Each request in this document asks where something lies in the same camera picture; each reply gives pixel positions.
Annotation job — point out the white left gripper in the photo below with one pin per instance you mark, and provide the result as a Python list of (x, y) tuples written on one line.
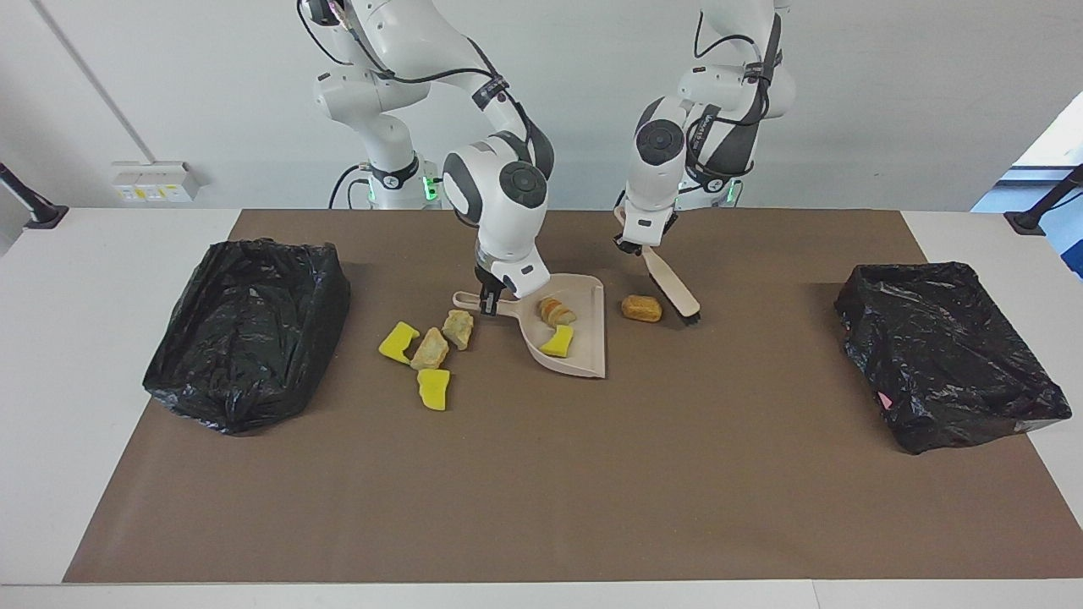
[(647, 222)]

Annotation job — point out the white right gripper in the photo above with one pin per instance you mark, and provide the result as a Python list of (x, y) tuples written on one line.
[(520, 275)]

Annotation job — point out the beige torn bread piece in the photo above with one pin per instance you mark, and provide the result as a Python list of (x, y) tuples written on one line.
[(458, 328)]

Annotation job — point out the brown oval bun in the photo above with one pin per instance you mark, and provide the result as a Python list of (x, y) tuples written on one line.
[(641, 308)]

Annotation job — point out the orange striped croissant piece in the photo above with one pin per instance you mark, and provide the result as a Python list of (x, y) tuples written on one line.
[(556, 311)]

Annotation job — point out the croissant piece with beige underside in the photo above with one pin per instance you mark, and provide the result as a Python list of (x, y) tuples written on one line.
[(430, 348)]

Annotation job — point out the yellow sponge piece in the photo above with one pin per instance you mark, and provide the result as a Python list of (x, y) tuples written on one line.
[(434, 389), (557, 341), (398, 342)]

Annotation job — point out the beige plastic dustpan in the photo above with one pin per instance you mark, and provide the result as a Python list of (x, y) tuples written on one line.
[(584, 338)]

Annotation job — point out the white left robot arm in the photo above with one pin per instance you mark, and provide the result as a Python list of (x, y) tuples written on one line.
[(660, 169)]

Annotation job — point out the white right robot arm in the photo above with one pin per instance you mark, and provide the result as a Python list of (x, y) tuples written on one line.
[(499, 194)]

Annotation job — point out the black bag lined bin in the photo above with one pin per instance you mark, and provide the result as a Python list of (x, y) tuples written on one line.
[(939, 355), (245, 338)]

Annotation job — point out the brown table mat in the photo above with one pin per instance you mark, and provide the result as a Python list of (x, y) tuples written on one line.
[(677, 507)]

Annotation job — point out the white wall socket box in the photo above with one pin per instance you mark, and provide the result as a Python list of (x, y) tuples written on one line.
[(156, 182)]

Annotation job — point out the white wall conduit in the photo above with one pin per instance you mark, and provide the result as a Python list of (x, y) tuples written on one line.
[(93, 82)]

